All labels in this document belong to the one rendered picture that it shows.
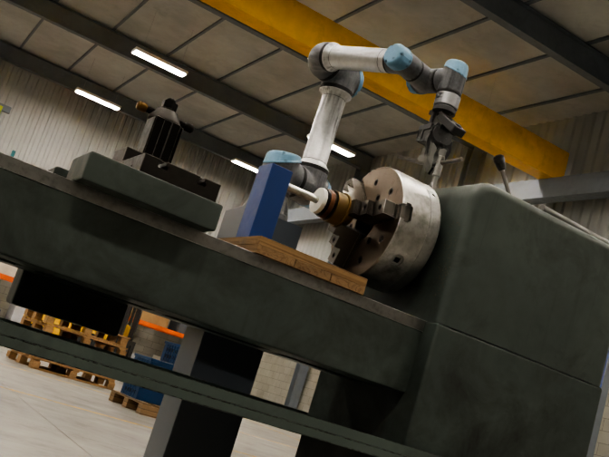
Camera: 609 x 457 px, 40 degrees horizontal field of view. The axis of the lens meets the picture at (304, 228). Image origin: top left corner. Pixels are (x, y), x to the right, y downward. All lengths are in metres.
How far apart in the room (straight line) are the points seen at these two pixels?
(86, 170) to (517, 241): 1.12
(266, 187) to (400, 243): 0.36
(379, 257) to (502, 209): 0.35
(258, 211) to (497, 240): 0.62
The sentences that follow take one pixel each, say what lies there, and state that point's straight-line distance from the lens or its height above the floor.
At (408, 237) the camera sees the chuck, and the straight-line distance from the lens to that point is 2.12.
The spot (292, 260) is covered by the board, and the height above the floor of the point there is 0.88.
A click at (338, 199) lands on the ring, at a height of 1.09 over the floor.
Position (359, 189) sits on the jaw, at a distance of 2.28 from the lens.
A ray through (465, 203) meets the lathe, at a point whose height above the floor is 1.18.
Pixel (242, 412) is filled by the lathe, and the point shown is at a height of 0.53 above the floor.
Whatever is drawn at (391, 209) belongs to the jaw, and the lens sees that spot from 2.11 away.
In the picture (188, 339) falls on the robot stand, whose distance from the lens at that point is 2.67.
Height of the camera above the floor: 0.58
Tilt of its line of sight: 11 degrees up
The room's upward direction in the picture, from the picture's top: 17 degrees clockwise
